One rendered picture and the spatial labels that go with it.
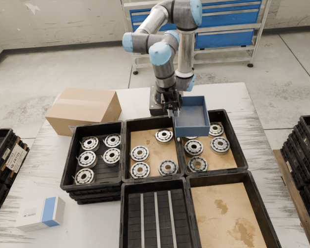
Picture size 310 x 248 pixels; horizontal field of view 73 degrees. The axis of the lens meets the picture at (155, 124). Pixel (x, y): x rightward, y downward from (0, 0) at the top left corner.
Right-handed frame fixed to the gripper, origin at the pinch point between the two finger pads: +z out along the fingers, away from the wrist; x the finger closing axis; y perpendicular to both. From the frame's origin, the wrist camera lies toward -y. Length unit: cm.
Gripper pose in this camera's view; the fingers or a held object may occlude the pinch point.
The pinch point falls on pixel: (174, 112)
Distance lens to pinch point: 98.8
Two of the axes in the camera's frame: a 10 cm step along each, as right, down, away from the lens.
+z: 2.3, 6.4, 7.3
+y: -0.6, 7.6, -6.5
